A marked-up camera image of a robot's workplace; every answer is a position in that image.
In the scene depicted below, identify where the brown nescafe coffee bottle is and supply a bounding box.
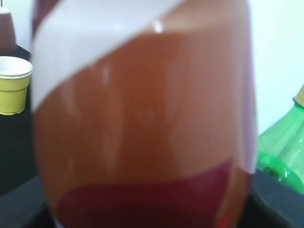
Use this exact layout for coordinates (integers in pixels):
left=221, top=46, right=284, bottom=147
left=31, top=0, right=257, bottom=228

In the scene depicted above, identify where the maroon ceramic mug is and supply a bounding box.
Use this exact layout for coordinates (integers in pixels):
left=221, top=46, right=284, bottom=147
left=0, top=7, right=17, bottom=55

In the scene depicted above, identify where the green sprite bottle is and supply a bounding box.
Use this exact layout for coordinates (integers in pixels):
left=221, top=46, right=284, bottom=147
left=256, top=87, right=304, bottom=194

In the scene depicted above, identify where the yellow paper cup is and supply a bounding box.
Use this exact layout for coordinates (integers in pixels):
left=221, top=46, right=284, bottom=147
left=0, top=56, right=33, bottom=115

